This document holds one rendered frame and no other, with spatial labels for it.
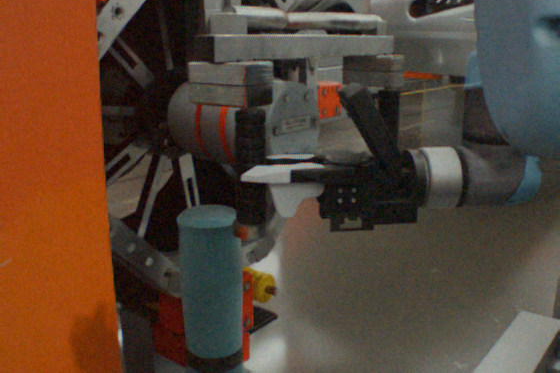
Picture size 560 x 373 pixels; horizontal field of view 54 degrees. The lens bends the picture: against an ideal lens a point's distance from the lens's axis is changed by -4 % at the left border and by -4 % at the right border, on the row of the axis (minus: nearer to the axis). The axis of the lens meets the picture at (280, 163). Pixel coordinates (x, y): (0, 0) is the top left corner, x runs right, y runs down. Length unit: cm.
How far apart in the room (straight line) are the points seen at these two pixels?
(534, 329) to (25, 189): 36
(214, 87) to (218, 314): 32
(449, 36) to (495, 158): 260
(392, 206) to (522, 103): 46
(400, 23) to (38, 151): 303
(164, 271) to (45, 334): 49
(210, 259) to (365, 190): 24
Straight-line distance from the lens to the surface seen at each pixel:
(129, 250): 84
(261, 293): 110
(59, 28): 39
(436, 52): 331
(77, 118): 40
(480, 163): 71
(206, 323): 82
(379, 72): 92
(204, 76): 66
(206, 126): 85
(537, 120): 25
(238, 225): 67
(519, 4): 25
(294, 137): 83
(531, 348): 43
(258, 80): 64
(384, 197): 69
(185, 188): 103
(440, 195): 69
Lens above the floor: 98
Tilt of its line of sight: 12 degrees down
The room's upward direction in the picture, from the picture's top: straight up
